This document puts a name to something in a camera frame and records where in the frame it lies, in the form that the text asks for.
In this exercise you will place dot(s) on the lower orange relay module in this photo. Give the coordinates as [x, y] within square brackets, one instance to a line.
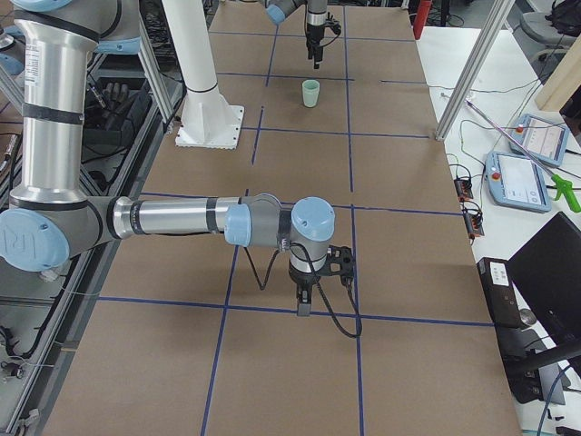
[474, 223]

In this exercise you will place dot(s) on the blue teach pendant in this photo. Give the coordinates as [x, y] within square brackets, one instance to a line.
[515, 181]
[545, 139]

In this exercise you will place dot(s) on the aluminium frame post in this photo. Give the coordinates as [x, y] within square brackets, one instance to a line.
[486, 38]

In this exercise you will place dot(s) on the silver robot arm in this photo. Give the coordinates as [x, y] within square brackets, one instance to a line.
[50, 220]
[314, 22]

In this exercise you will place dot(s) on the black monitor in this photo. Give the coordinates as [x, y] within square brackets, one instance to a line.
[546, 272]

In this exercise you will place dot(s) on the near blue teach pendant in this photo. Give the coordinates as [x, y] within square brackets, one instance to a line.
[515, 181]

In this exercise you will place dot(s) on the white pedestal column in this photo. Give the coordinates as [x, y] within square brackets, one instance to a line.
[207, 120]

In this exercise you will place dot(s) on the orange relay module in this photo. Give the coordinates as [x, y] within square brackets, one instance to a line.
[463, 189]
[474, 223]

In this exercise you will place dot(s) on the red cylinder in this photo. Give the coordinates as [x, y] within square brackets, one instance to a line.
[421, 18]

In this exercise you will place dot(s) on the upper orange relay module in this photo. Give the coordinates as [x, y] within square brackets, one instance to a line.
[463, 189]

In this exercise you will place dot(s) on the green cup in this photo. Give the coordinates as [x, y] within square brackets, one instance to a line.
[310, 96]
[310, 86]

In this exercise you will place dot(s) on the black desktop box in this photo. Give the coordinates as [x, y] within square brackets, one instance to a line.
[499, 293]

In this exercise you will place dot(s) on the far blue teach pendant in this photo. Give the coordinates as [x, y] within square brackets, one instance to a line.
[545, 139]

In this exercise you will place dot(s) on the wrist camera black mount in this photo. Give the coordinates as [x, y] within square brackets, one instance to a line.
[333, 24]
[339, 262]

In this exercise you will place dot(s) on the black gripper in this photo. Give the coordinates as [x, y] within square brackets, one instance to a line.
[302, 279]
[313, 34]

